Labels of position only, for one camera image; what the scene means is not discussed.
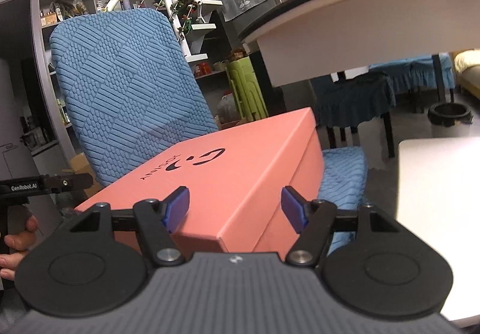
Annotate beige black-framed chair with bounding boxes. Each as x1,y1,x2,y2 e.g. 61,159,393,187
396,137,480,327

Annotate beige sofa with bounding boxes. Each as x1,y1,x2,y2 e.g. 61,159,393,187
453,49,480,99

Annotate blue fabric chair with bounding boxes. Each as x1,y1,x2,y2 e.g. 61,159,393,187
49,8,368,256

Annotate white black-edged table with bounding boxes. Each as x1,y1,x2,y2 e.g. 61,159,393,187
237,0,480,89

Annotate green stacked stools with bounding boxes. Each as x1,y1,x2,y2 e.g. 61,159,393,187
226,57,269,122

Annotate person's left hand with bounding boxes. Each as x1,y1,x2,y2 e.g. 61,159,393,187
0,216,38,281

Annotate black round bin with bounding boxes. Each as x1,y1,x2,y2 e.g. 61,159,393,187
427,102,473,138

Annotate pink box lid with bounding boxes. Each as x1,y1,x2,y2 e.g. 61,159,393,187
77,108,325,257

